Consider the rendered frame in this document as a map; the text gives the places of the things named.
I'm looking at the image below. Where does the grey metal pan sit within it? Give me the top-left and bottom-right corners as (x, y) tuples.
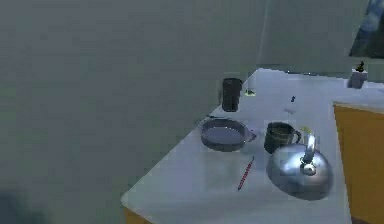
(199, 115), (258, 153)

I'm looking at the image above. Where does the black cylinder container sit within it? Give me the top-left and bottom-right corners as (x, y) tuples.
(221, 77), (244, 113)

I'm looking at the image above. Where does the orange counter with white top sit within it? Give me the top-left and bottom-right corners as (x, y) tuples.
(120, 67), (384, 224)

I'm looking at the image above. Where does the red pencil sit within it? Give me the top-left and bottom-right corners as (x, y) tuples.
(237, 155), (256, 192)

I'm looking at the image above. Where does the dark green mug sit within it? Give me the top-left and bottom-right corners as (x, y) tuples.
(263, 121), (302, 155)

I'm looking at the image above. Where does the silver metal kettle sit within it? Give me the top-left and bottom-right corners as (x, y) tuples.
(266, 132), (334, 202)

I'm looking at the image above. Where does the small potted plant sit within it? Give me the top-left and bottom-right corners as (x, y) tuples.
(347, 60), (369, 90)

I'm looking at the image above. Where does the framed dark wall picture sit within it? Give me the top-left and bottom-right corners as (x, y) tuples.
(348, 0), (384, 60)

